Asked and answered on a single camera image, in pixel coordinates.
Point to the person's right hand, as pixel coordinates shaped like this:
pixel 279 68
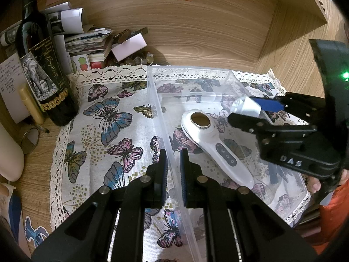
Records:
pixel 315 187

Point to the pink notepad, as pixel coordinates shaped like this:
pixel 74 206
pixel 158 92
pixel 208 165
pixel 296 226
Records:
pixel 128 46

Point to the rolled white papers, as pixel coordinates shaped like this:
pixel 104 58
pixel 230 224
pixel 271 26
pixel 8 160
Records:
pixel 69 19

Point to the white plug adapter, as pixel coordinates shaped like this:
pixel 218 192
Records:
pixel 249 106

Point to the blue flat object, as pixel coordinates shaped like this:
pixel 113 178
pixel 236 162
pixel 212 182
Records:
pixel 15 213

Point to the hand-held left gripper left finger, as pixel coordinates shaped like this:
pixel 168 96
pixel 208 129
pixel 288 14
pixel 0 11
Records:
pixel 164 169

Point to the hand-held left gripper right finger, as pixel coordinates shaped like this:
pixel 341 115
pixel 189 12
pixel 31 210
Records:
pixel 183 174

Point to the cream lip balm tube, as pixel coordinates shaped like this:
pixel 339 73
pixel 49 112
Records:
pixel 31 106

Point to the small red box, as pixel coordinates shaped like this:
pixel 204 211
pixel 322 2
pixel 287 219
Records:
pixel 96 65

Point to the clear plastic storage box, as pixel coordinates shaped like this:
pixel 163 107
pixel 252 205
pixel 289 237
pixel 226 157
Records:
pixel 160 114

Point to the blue cartoon sticker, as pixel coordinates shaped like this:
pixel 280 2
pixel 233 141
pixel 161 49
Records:
pixel 35 232

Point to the butterfly print lace cloth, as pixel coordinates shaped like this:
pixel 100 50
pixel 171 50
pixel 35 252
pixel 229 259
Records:
pixel 114 109

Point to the white handwritten paper note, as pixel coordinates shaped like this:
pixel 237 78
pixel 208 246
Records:
pixel 11 87

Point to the fruit sticker card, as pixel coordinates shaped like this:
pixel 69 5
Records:
pixel 80 63

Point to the orange clothing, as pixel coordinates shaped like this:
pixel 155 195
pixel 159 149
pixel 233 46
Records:
pixel 335 218

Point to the dark wine bottle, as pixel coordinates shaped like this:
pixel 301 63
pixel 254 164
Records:
pixel 41 46

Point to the stack of booklets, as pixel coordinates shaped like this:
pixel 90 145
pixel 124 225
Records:
pixel 90 42

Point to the pile of small trinkets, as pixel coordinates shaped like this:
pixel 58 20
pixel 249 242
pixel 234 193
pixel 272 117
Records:
pixel 136 59

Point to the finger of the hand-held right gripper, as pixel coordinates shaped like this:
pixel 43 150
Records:
pixel 268 105
pixel 245 122

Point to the brown metal clip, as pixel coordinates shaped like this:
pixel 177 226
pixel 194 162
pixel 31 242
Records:
pixel 124 35

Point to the white handheld massager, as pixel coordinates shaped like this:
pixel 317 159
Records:
pixel 201 139

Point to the cream rounded object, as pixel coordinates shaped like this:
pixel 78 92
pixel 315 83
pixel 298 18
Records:
pixel 9 155

